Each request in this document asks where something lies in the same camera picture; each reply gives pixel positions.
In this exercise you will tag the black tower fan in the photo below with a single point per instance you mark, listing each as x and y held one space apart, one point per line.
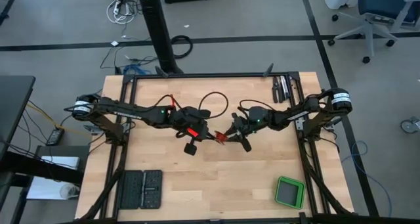
157 27

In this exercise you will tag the open black bit case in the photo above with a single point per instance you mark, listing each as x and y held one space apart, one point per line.
131 189

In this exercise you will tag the small white tag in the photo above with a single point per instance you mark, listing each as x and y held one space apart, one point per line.
114 43

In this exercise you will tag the white flat box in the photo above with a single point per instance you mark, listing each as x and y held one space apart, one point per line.
60 162

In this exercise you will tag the white power strip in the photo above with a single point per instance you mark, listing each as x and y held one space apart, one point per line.
117 8

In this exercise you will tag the black power brick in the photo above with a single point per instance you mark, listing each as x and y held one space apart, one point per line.
55 137

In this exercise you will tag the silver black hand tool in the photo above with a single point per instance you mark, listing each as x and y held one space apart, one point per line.
285 87

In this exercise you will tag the grey caster wheel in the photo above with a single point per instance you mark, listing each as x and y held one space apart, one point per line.
409 126

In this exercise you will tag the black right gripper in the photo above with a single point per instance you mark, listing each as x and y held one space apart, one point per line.
247 127

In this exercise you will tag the silver mounting bracket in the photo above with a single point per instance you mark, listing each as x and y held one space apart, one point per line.
93 129
126 127
299 123

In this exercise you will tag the clear plastic cup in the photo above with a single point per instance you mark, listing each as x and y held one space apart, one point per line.
69 191

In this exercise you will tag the green square tray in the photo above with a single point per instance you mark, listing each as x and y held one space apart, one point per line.
288 192

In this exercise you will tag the white paper sheet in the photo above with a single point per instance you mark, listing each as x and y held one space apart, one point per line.
42 189

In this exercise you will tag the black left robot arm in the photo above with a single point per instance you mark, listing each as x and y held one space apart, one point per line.
131 111

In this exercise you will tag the black desk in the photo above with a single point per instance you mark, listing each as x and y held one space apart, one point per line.
13 102

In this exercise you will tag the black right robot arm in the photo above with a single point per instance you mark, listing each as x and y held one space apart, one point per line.
282 118

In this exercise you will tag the blue white office chair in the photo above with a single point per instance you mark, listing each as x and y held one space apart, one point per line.
377 0

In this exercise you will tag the black spring clamp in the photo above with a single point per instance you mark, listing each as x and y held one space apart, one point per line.
160 71
268 69

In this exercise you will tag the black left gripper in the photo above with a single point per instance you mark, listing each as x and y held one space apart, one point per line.
188 120

